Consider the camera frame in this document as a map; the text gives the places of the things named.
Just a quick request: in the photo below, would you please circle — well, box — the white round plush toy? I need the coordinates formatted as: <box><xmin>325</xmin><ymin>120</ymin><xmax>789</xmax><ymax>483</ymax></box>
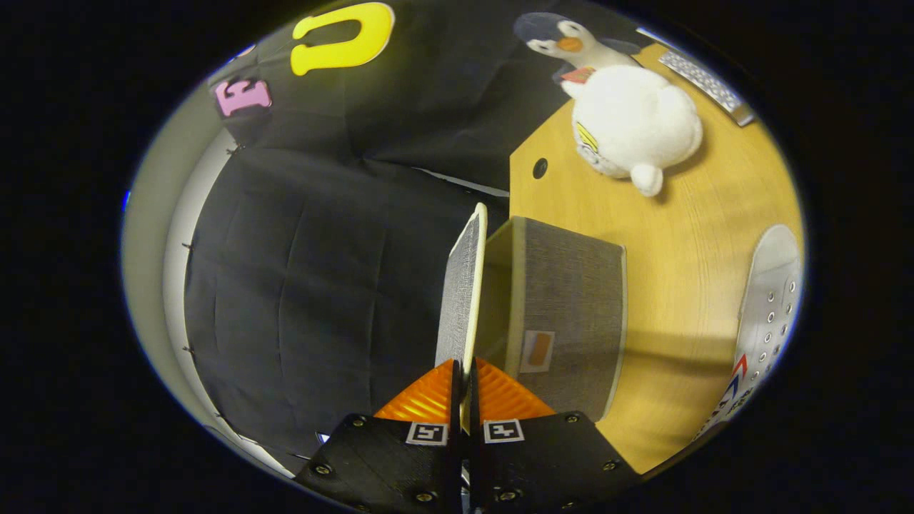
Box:
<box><xmin>561</xmin><ymin>64</ymin><xmax>704</xmax><ymax>198</ymax></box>

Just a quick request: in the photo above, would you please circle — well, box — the grey patterned notebook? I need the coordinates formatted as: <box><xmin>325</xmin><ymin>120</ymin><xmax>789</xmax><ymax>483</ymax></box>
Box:
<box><xmin>657</xmin><ymin>49</ymin><xmax>755</xmax><ymax>128</ymax></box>

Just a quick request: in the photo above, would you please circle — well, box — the white striped canvas shoe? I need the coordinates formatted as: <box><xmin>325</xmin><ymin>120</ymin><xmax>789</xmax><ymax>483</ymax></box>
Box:
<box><xmin>696</xmin><ymin>225</ymin><xmax>802</xmax><ymax>440</ymax></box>

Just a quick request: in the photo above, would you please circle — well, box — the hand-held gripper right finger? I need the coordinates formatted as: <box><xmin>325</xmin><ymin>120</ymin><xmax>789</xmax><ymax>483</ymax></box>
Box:
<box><xmin>468</xmin><ymin>357</ymin><xmax>642</xmax><ymax>514</ymax></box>

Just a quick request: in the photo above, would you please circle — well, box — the grey fabric storage box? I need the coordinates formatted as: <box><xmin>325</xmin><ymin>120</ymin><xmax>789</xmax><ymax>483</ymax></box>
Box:
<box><xmin>475</xmin><ymin>216</ymin><xmax>628</xmax><ymax>423</ymax></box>

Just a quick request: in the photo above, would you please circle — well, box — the navy white penguin plush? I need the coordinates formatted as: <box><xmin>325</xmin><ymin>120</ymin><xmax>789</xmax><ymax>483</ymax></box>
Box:
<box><xmin>513</xmin><ymin>12</ymin><xmax>641</xmax><ymax>76</ymax></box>

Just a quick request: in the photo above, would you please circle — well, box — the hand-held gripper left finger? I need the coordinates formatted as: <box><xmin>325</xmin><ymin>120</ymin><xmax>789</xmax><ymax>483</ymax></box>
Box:
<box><xmin>294</xmin><ymin>359</ymin><xmax>463</xmax><ymax>514</ymax></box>

